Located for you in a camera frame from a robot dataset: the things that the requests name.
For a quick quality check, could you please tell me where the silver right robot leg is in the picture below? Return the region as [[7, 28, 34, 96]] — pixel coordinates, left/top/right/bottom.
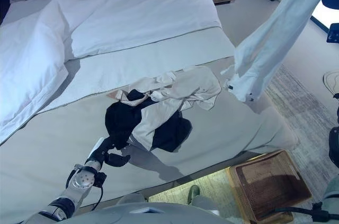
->
[[190, 194, 218, 209]]

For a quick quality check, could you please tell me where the pink patterned cloth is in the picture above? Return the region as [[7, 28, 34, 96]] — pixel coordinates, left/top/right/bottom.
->
[[105, 88, 150, 108]]

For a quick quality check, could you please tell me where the grey textured area rug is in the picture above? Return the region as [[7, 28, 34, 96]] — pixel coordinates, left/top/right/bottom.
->
[[148, 64, 339, 224]]

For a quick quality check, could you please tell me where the pale white garment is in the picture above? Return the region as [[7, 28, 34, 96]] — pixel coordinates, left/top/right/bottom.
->
[[221, 0, 337, 103]]

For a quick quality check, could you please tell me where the silver robot leg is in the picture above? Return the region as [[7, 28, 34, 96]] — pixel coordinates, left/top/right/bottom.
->
[[118, 193, 145, 205], [190, 194, 218, 209]]

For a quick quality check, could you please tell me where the white duvet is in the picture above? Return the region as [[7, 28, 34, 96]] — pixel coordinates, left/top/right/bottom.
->
[[0, 0, 222, 145]]

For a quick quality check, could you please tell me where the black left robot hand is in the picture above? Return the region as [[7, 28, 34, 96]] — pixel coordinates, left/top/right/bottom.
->
[[86, 136, 131, 169]]

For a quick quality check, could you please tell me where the beige garment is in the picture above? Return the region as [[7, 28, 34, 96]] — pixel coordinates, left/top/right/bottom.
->
[[131, 65, 222, 152]]

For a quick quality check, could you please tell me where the green right robot foot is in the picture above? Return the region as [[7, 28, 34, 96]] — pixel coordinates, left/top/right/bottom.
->
[[188, 184, 201, 205]]

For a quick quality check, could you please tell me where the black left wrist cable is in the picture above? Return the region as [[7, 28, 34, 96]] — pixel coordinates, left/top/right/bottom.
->
[[66, 169, 104, 209]]

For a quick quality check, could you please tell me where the bed with grey bedspread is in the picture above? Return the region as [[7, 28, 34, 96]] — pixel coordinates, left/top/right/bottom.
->
[[0, 0, 301, 209]]

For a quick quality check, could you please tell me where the silver left robot leg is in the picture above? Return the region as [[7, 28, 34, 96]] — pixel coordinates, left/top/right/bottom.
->
[[118, 193, 145, 205]]

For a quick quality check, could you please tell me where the brown wicker basket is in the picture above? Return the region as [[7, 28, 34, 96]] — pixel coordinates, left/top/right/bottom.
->
[[225, 149, 313, 223]]

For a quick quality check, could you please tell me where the black garment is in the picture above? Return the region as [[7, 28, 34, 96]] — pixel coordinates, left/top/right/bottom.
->
[[104, 88, 193, 154]]

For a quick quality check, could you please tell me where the small grey floor mat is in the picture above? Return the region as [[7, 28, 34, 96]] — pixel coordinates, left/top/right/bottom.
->
[[323, 70, 339, 94]]

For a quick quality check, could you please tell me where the black cable tie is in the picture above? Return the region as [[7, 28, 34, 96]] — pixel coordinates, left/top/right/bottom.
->
[[275, 204, 332, 218]]

